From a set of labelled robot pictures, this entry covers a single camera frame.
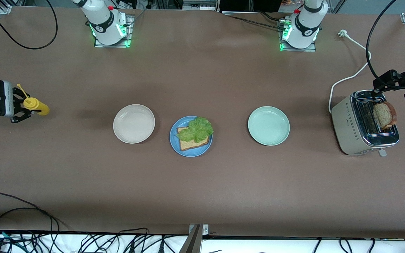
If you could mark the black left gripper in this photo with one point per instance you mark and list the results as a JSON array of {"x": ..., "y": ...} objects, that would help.
[{"x": 392, "y": 78}]

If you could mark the yellow mustard squeeze bottle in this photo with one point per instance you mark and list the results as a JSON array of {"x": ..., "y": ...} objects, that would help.
[{"x": 40, "y": 107}]

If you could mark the brown bread slice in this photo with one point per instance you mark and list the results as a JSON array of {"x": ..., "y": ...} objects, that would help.
[
  {"x": 192, "y": 146},
  {"x": 385, "y": 115}
]

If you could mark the green lettuce leaf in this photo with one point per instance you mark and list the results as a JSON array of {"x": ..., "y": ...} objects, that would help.
[{"x": 199, "y": 129}]

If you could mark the blue round plate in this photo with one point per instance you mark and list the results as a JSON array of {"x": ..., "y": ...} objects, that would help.
[{"x": 202, "y": 150}]

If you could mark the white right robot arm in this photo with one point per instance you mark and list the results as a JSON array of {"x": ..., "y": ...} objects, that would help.
[{"x": 102, "y": 21}]

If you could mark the beige round plate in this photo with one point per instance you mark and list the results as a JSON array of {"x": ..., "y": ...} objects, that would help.
[{"x": 134, "y": 123}]

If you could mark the pale green round plate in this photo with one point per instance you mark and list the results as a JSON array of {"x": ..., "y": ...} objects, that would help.
[{"x": 268, "y": 125}]

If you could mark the silver beige toaster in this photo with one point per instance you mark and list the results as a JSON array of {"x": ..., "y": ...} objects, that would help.
[{"x": 346, "y": 126}]

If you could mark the orange patterned packet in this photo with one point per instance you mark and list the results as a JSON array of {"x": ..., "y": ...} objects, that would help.
[{"x": 292, "y": 2}]

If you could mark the grey metal box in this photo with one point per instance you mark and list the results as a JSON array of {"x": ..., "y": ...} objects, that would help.
[{"x": 195, "y": 4}]

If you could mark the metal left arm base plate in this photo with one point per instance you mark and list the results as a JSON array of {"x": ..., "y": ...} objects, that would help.
[{"x": 297, "y": 50}]

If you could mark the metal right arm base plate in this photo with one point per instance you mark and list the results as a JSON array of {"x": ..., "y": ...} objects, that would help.
[{"x": 113, "y": 45}]

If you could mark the metal table edge bracket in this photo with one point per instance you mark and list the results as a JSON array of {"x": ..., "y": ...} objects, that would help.
[{"x": 197, "y": 239}]

